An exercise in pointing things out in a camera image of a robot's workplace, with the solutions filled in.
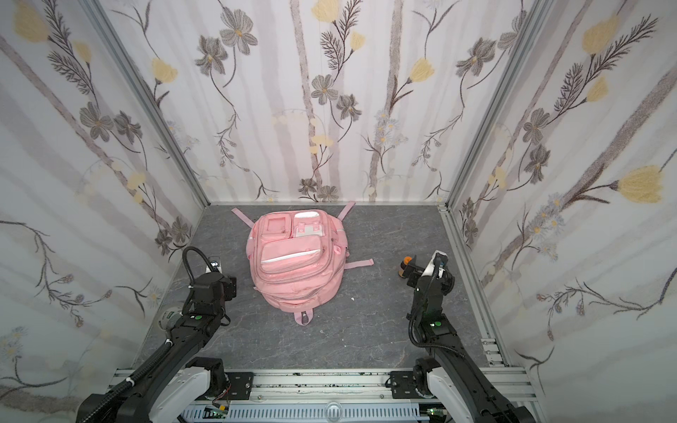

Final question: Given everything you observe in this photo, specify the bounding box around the pink school backpack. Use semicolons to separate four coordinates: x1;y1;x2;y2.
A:
232;202;374;326

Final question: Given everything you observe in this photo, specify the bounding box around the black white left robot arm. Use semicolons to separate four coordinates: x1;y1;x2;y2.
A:
76;247;236;422

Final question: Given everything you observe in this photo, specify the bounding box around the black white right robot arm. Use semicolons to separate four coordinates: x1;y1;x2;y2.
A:
400;252;535;422

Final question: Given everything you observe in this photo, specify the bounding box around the small orange-capped bottle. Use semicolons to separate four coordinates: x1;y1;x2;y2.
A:
398;257;414;278

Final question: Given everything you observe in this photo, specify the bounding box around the clear tape roll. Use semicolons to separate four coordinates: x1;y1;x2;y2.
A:
158;308;182;331

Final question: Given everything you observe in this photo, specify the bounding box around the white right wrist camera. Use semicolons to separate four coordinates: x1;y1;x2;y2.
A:
431;252;448;280

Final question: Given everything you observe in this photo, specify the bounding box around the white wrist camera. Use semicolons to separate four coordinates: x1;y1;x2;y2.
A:
206;257;222;272
431;252;448;280

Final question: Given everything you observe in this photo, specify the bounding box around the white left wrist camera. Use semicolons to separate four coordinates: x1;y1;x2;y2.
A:
206;257;222;272

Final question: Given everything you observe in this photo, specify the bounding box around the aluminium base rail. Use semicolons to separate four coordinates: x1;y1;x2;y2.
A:
129;365;546;422

